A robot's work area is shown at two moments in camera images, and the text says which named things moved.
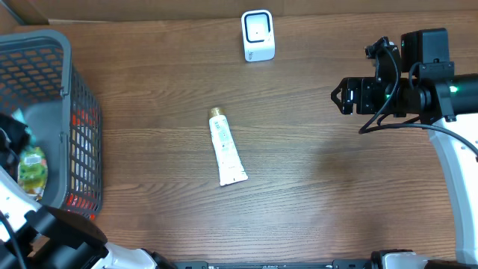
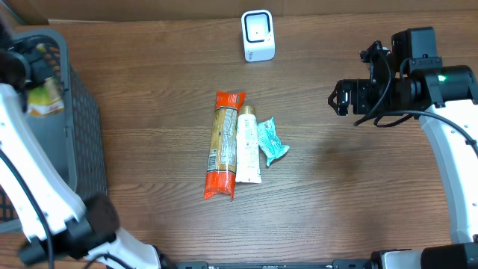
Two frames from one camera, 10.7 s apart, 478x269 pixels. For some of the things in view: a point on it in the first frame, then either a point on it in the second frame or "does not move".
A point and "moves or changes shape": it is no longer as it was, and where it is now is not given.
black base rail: (335, 264) does not move
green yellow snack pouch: (33, 172) moves or changes shape
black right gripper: (363, 87) does not move
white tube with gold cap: (230, 167) -> (248, 152)
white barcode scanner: (258, 35) does not move
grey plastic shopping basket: (63, 112) does not move
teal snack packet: (19, 116) moves or changes shape
